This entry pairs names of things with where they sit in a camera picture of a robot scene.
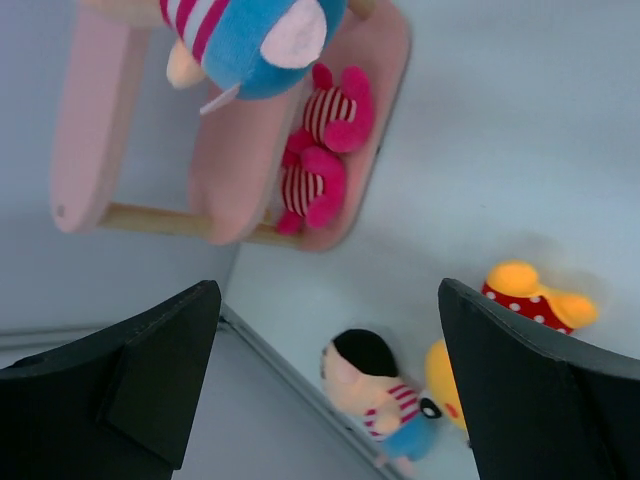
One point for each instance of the boy doll blue shorts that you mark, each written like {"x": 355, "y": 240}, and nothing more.
{"x": 251, "y": 50}
{"x": 361, "y": 377}

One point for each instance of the left pink striped plush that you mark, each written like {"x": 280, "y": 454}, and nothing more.
{"x": 312, "y": 189}

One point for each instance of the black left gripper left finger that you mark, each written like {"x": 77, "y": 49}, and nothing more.
{"x": 117, "y": 404}

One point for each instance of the yellow plush left table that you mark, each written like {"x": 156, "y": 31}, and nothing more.
{"x": 499, "y": 362}

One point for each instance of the right pink striped plush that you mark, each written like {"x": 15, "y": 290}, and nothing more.
{"x": 338, "y": 117}

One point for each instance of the pink striped plush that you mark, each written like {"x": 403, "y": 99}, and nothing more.
{"x": 312, "y": 189}
{"x": 338, "y": 117}

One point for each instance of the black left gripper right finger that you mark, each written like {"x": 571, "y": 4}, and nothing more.
{"x": 608, "y": 448}

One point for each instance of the pink three-tier wooden shelf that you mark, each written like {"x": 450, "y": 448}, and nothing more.
{"x": 238, "y": 149}

